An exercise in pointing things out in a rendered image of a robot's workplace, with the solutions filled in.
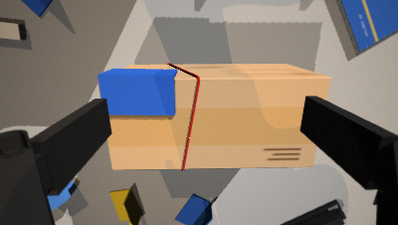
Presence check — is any tan cardboard box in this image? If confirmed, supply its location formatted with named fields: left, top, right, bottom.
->
left=107, top=64, right=331, bottom=170

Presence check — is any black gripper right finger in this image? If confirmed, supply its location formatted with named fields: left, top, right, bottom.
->
left=299, top=96, right=398, bottom=225

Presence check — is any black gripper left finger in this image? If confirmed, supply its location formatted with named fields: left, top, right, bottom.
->
left=0, top=99, right=112, bottom=225

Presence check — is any blue notebook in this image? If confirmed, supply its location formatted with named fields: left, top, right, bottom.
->
left=337, top=0, right=398, bottom=52

